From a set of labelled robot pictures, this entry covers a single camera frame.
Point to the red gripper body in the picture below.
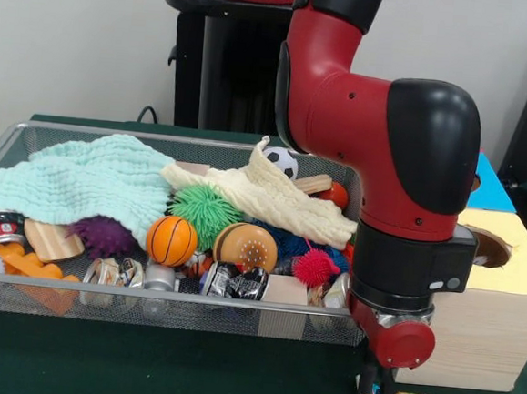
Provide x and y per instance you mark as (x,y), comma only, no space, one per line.
(402,345)

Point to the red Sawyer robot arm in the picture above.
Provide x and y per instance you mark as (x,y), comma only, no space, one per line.
(343,112)

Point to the wooden box with three holes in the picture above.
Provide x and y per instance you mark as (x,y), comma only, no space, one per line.
(485,337)

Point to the shallow mesh bin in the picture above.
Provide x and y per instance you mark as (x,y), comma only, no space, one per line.
(190,312)

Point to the crushed silver can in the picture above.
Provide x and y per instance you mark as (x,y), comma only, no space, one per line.
(335,294)

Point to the hamburger toy ball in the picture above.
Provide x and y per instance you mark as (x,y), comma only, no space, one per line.
(243,248)

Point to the cream waffle cloth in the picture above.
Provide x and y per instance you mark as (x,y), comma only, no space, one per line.
(281,203)

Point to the small toy soccer ball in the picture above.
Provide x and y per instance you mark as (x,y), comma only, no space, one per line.
(284,160)

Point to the green spiky rubber ball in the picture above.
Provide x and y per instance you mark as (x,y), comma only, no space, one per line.
(198,208)

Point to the orange toy basketball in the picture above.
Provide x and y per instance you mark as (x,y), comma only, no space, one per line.
(171,241)

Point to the purple spiky rubber ball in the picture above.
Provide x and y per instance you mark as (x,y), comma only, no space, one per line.
(103,237)

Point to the mint green waffle cloth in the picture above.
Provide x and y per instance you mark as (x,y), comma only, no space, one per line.
(87,178)

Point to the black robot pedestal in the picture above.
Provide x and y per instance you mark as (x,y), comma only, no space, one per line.
(226,89)

